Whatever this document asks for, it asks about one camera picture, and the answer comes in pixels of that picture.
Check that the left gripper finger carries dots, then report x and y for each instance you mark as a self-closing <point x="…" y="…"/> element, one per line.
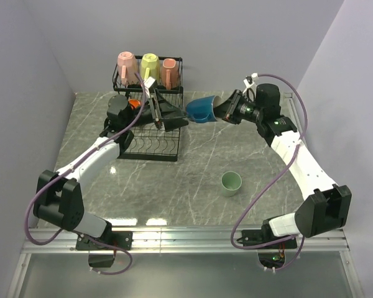
<point x="174" y="124"/>
<point x="168" y="110"/>

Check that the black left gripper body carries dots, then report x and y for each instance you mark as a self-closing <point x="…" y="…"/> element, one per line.
<point x="151" y="114"/>

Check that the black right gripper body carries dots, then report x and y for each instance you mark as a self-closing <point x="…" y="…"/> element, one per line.
<point x="241" y="109"/>

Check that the orange mug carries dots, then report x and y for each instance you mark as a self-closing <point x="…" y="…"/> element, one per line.
<point x="135" y="103"/>

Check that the blue mug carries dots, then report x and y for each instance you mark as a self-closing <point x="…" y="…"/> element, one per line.
<point x="201" y="110"/>

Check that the salmon floral mug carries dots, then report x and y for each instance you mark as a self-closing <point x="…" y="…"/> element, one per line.
<point x="169" y="73"/>

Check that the yellow-green faceted mug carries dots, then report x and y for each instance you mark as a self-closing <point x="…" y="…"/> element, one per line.
<point x="150" y="66"/>

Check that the pale pink mug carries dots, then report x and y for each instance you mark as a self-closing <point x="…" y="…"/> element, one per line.
<point x="127" y="67"/>

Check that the light green tumbler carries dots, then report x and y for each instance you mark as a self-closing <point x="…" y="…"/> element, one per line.
<point x="231" y="183"/>

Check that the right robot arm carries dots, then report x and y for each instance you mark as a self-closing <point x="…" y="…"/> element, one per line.
<point x="325" y="204"/>

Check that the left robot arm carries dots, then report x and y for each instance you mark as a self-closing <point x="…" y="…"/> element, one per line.
<point x="59" y="197"/>

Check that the black wire dish rack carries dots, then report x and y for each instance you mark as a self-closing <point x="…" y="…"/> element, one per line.
<point x="152" y="144"/>

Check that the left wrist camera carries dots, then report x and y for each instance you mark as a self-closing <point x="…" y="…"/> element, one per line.
<point x="150" y="84"/>

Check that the aluminium mounting rail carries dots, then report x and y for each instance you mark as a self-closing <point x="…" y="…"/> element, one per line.
<point x="187" y="262"/>

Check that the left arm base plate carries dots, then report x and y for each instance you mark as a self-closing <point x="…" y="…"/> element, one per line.
<point x="119" y="239"/>

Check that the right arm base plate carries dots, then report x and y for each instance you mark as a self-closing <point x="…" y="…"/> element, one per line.
<point x="258" y="237"/>

